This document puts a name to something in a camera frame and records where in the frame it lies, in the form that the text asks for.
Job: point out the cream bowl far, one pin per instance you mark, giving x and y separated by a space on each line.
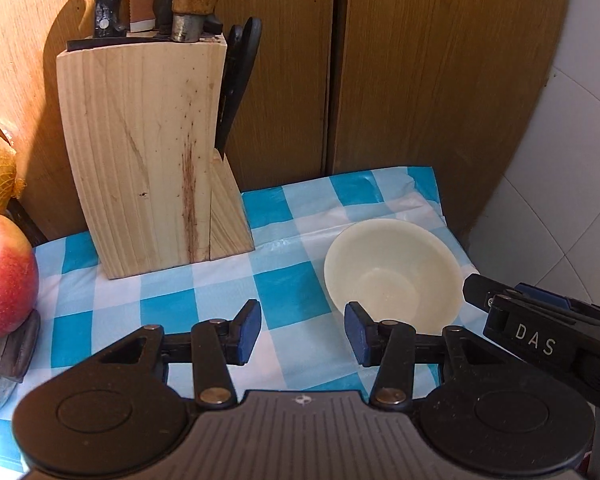
396 271

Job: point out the blue white checkered tablecloth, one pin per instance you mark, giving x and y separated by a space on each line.
301 344

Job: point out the black scissors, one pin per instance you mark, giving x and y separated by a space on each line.
243 44

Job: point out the red apple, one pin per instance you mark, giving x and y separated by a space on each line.
18 277

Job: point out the steel pot with lid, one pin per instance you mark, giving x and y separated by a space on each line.
16 351

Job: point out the wooden knife block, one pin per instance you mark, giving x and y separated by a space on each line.
139 123

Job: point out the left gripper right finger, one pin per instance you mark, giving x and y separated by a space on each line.
389 345

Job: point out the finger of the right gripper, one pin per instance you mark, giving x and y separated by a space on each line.
478 290
556 300

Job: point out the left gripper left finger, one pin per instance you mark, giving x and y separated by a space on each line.
217 344

